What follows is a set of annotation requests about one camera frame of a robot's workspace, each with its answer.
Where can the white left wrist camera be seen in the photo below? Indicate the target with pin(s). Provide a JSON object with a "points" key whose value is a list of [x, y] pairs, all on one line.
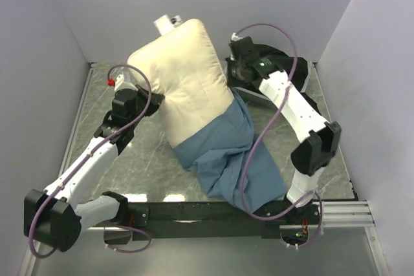
{"points": [[122, 81]]}

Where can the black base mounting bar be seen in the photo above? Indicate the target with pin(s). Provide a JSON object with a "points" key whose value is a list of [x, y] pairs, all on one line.
{"points": [[169, 220]]}

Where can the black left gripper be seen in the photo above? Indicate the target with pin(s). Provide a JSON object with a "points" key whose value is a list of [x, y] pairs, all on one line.
{"points": [[156, 99]]}

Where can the grey plastic basket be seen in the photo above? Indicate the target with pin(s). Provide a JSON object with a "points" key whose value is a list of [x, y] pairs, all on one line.
{"points": [[245, 96]]}

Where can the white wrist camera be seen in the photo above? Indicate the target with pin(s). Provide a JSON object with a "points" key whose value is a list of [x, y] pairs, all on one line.
{"points": [[235, 37], [122, 81]]}

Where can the cream pillow with bear print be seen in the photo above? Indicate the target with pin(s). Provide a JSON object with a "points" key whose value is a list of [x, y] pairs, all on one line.
{"points": [[183, 67]]}

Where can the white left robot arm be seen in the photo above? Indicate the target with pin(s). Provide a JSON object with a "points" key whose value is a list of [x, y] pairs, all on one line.
{"points": [[54, 216]]}

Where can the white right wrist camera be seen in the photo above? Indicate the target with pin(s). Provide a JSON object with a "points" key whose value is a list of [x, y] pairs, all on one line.
{"points": [[235, 37]]}

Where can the black cloth in basket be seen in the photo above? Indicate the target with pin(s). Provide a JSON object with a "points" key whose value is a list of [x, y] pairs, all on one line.
{"points": [[275, 59]]}

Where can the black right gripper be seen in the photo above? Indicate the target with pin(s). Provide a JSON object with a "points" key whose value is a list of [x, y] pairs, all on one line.
{"points": [[229, 57]]}

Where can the blue fabric pillowcase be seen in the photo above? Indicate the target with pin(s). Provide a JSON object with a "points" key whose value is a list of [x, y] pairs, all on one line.
{"points": [[226, 163]]}

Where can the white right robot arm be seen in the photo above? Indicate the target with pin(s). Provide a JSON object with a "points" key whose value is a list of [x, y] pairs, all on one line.
{"points": [[318, 138]]}

